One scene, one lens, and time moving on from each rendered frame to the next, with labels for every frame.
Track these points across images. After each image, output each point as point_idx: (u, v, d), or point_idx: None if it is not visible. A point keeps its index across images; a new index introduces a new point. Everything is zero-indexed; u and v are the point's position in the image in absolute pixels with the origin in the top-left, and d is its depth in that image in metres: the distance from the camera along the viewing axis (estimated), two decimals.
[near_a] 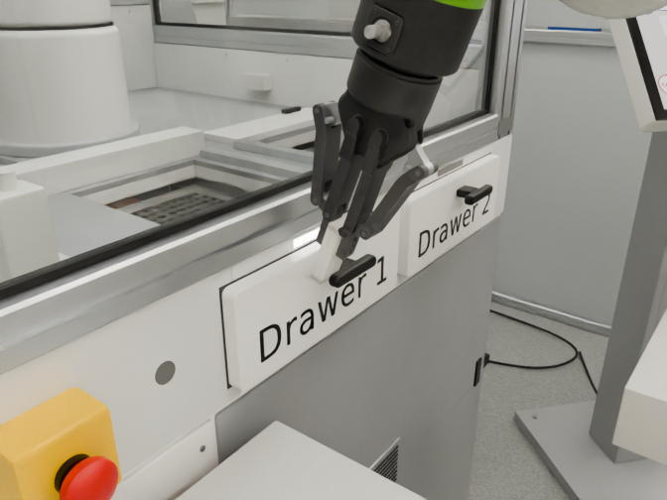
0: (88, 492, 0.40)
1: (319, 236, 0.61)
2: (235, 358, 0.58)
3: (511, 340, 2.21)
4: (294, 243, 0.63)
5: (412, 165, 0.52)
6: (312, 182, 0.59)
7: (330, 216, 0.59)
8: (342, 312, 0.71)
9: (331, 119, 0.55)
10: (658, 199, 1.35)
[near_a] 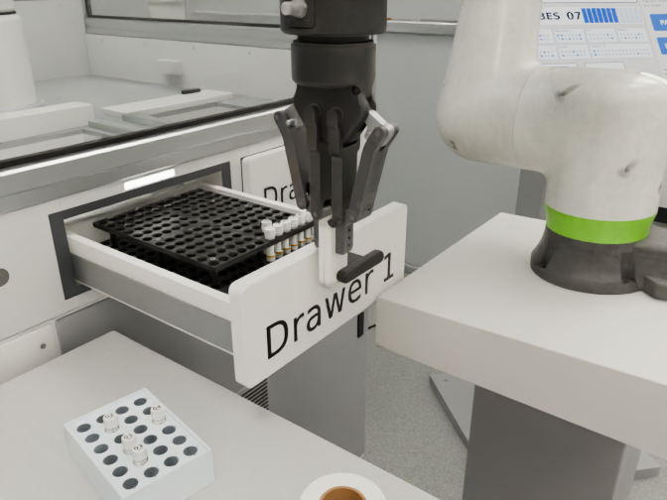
0: None
1: (316, 240, 0.62)
2: (242, 354, 0.57)
3: None
4: (125, 186, 0.79)
5: (372, 131, 0.54)
6: (293, 187, 0.60)
7: (318, 214, 0.60)
8: (349, 309, 0.70)
9: (292, 120, 0.58)
10: (532, 174, 1.50)
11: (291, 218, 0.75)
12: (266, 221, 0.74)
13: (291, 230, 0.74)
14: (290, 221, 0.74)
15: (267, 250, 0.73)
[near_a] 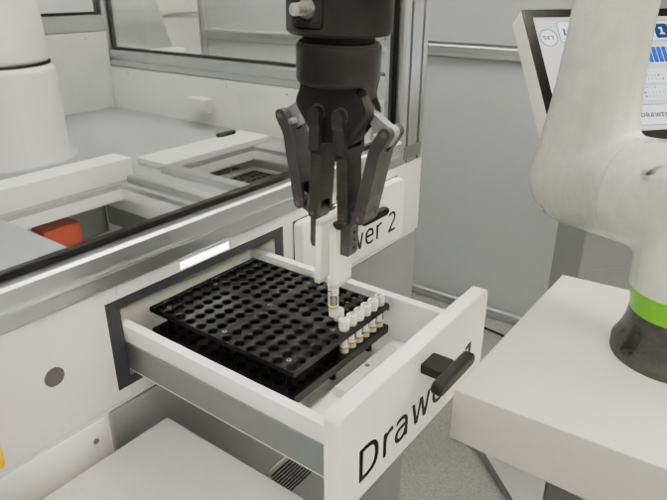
0: None
1: (312, 238, 0.62)
2: (335, 484, 0.52)
3: None
4: (181, 265, 0.74)
5: (377, 132, 0.53)
6: (291, 186, 0.60)
7: (316, 213, 0.60)
8: (432, 409, 0.65)
9: (294, 119, 0.58)
10: None
11: (363, 305, 0.70)
12: (338, 310, 0.69)
13: (364, 318, 0.69)
14: (363, 309, 0.69)
15: (340, 342, 0.68)
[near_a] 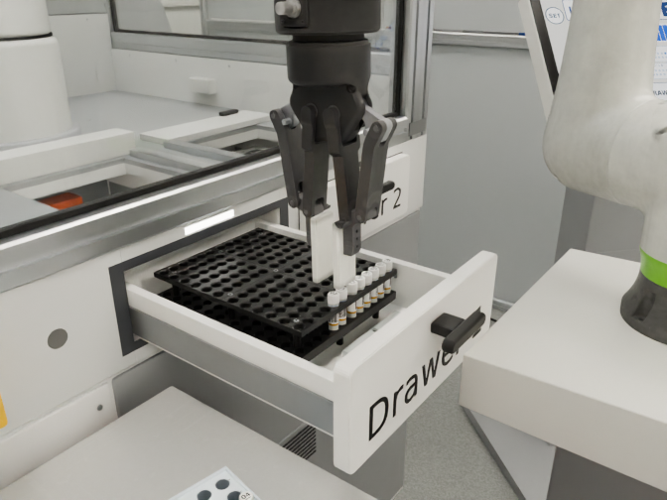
0: None
1: (308, 238, 0.62)
2: (345, 439, 0.51)
3: None
4: (185, 230, 0.73)
5: (370, 127, 0.54)
6: (286, 186, 0.61)
7: (310, 212, 0.60)
8: (442, 372, 0.64)
9: (287, 120, 0.58)
10: (580, 195, 1.44)
11: (371, 269, 0.69)
12: None
13: (372, 283, 0.68)
14: (371, 273, 0.68)
15: (348, 306, 0.66)
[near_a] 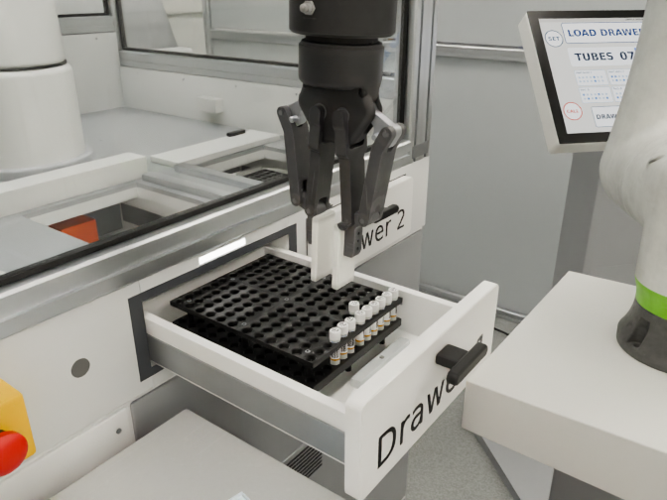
0: (1, 457, 0.52)
1: (359, 246, 0.60)
2: (356, 468, 0.54)
3: None
4: (200, 260, 0.76)
5: (301, 113, 0.59)
6: (384, 199, 0.57)
7: None
8: (446, 399, 0.67)
9: None
10: (579, 212, 1.47)
11: (378, 299, 0.72)
12: (354, 304, 0.71)
13: (379, 312, 0.72)
14: (378, 303, 0.71)
15: (356, 334, 0.70)
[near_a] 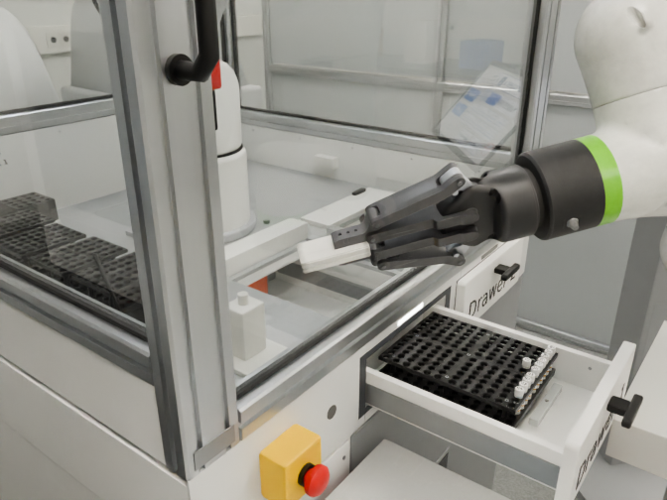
0: (320, 483, 0.74)
1: None
2: (567, 491, 0.76)
3: None
4: (398, 323, 0.97)
5: (453, 181, 0.59)
6: None
7: None
8: (603, 435, 0.89)
9: None
10: (645, 254, 1.68)
11: (544, 355, 0.93)
12: (527, 359, 0.92)
13: (545, 366, 0.93)
14: (546, 359, 0.92)
15: None
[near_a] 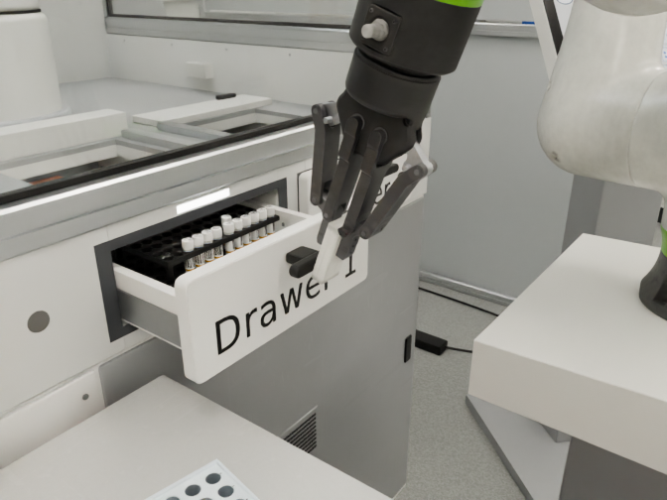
0: None
1: (319, 236, 0.61)
2: (190, 349, 0.57)
3: (471, 327, 2.25)
4: (177, 208, 0.68)
5: (411, 164, 0.52)
6: (312, 182, 0.59)
7: (330, 216, 0.59)
8: (308, 305, 0.70)
9: (330, 119, 0.55)
10: (589, 185, 1.40)
11: (251, 213, 0.74)
12: (226, 216, 0.73)
13: (251, 225, 0.74)
14: (249, 216, 0.73)
15: (226, 245, 0.72)
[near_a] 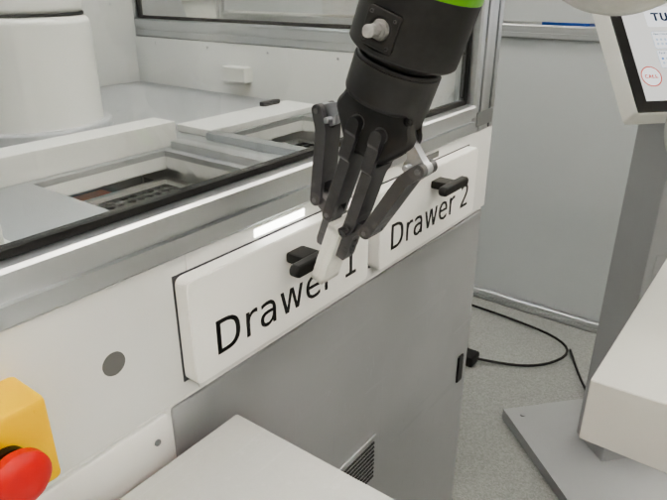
0: (17, 485, 0.38)
1: (319, 236, 0.61)
2: (191, 349, 0.57)
3: (502, 337, 2.19)
4: (254, 232, 0.62)
5: (411, 164, 0.52)
6: (312, 182, 0.59)
7: (330, 216, 0.59)
8: (308, 305, 0.70)
9: (330, 119, 0.55)
10: (644, 194, 1.33)
11: None
12: None
13: None
14: None
15: None
